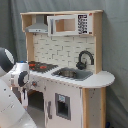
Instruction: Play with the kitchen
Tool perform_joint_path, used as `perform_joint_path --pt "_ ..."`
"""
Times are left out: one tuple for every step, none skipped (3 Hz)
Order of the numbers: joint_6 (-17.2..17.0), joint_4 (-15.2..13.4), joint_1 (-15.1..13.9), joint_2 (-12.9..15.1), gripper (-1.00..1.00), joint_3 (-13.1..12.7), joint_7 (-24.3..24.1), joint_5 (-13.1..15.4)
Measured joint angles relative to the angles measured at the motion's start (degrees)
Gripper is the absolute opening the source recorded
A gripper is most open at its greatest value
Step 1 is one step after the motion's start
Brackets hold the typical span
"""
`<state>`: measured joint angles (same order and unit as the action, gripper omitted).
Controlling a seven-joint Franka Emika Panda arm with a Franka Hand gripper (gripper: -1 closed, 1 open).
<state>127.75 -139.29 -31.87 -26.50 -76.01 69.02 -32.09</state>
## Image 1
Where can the grey fridge door handle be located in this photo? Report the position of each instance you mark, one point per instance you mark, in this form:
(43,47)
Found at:
(49,110)

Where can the black toy faucet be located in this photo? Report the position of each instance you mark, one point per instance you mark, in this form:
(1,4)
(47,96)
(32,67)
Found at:
(82,64)

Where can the black toy stovetop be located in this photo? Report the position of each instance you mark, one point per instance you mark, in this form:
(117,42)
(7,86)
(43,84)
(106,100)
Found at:
(40,67)

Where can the white toy microwave door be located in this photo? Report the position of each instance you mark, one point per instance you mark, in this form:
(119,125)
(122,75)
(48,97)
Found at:
(63,25)

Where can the grey toy sink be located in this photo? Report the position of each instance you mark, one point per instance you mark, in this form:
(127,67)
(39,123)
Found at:
(72,74)

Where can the wooden toy kitchen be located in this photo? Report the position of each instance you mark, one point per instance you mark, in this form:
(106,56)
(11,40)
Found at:
(87,97)

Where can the right oven knob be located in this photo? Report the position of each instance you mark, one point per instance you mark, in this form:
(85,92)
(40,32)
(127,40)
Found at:
(34,83)

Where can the grey ice dispenser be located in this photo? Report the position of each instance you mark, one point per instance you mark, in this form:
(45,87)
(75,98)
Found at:
(62,104)

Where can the grey range hood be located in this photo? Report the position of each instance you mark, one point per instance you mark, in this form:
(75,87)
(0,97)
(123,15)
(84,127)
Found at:
(41,24)

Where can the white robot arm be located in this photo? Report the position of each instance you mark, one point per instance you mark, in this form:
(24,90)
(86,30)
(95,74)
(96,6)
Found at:
(14,77)

